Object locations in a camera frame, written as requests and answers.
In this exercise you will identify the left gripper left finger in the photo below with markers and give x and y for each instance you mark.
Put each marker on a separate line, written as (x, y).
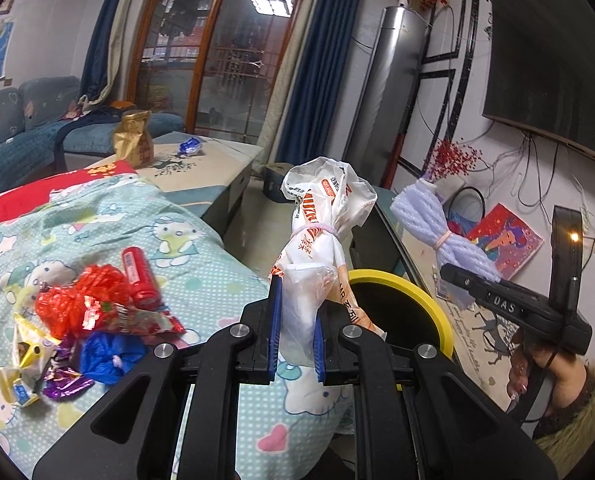
(174, 414)

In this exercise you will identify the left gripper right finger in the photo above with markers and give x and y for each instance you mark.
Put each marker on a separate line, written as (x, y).
(417, 415)

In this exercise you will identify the purple candy wrapper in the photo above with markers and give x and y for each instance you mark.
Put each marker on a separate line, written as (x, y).
(62, 380)

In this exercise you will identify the blue plastic bag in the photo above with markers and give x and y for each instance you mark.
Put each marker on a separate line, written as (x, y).
(108, 357)

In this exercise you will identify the yellow white snack bag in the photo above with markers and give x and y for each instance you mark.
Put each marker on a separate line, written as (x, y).
(32, 351)

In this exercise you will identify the red printed snack wrapper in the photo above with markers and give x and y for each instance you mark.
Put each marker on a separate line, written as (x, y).
(109, 317)

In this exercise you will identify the red plastic bag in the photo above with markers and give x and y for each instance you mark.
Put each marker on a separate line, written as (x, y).
(72, 310)

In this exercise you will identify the red cylindrical can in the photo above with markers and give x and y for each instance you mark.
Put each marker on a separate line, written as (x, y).
(144, 290)

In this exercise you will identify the lavender foam net bundle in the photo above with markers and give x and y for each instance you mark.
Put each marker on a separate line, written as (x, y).
(421, 213)

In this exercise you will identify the white orange plastic bag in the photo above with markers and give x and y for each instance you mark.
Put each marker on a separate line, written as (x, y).
(330, 199)

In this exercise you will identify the yellow rimmed trash bin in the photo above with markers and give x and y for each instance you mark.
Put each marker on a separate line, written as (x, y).
(408, 315)

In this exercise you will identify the colourful painting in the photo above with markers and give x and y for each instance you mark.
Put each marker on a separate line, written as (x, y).
(506, 239)

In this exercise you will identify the fur trimmed sleeve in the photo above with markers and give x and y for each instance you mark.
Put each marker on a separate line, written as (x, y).
(568, 434)

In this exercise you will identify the hello kitty blanket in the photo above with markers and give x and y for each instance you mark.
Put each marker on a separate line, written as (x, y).
(201, 284)

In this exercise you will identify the tv console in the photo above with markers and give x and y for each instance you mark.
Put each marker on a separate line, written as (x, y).
(482, 340)

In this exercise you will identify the red berry branches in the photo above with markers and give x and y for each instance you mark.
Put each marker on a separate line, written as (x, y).
(451, 159)

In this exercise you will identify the red floral blanket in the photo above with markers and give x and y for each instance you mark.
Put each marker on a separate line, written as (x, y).
(18, 201)

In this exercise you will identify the silver tower air conditioner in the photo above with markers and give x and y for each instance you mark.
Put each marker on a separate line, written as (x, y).
(392, 72)

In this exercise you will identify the small dark storage box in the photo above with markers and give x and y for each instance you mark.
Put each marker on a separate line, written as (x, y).
(273, 175)

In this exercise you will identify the coffee table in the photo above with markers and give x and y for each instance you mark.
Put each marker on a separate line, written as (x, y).
(209, 185)

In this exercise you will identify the right blue curtain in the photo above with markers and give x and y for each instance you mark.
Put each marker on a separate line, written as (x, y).
(317, 83)

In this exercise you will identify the blue curtain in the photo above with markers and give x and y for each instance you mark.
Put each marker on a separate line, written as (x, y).
(317, 83)
(94, 76)

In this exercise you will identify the gold paper bag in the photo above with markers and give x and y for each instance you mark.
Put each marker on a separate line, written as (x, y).
(131, 141)

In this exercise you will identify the blue white wrapper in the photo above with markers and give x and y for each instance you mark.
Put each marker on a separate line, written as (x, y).
(190, 147)

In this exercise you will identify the blue sectional sofa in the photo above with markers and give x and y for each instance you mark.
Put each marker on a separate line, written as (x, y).
(41, 122)

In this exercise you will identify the left blue curtain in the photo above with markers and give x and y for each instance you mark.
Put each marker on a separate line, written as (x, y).
(94, 76)

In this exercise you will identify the wooden glass sliding door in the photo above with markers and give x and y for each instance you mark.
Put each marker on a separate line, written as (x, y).
(213, 63)

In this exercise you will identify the wall television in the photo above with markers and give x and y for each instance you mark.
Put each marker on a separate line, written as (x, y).
(542, 72)

